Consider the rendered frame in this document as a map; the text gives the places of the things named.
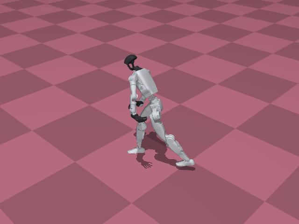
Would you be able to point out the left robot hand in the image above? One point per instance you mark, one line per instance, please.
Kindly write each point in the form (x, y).
(138, 118)

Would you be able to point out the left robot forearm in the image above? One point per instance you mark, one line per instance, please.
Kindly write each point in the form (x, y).
(132, 106)

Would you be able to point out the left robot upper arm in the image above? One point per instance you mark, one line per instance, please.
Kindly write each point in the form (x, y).
(132, 80)

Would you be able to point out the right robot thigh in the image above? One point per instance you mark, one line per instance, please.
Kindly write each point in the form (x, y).
(145, 113)

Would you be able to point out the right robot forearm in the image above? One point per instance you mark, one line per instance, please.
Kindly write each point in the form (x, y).
(142, 98)

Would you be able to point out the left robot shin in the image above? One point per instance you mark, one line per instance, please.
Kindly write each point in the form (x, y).
(176, 148)

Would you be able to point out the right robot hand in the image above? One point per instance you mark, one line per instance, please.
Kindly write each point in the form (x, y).
(137, 103)

